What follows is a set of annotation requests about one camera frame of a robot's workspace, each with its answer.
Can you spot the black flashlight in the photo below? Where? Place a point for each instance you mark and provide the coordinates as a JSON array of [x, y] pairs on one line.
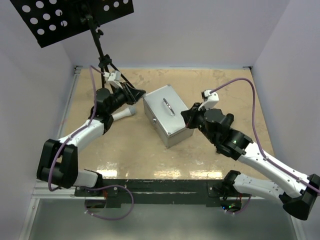
[[229, 120]]

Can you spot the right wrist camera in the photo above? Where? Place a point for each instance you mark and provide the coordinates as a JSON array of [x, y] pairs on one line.
[[210, 99]]

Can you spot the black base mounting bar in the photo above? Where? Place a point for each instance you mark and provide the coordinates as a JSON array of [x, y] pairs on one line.
[[208, 192]]

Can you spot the grey metal case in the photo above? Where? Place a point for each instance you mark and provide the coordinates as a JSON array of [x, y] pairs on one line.
[[163, 108]]

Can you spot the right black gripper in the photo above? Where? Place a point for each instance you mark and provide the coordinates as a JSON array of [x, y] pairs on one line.
[[189, 115]]

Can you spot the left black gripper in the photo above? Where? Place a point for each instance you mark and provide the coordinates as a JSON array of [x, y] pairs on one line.
[[132, 95]]

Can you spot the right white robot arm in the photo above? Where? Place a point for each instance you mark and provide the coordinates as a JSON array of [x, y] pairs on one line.
[[295, 191]]

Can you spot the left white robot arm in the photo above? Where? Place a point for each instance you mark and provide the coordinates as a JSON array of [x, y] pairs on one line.
[[58, 164]]

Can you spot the black perforated music stand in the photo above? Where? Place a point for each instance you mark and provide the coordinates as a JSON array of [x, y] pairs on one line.
[[52, 21]]

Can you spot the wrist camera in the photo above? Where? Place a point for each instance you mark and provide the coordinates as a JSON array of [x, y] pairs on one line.
[[210, 99], [114, 78]]

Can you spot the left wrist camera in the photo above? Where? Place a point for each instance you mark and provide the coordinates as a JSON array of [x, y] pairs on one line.
[[114, 78]]

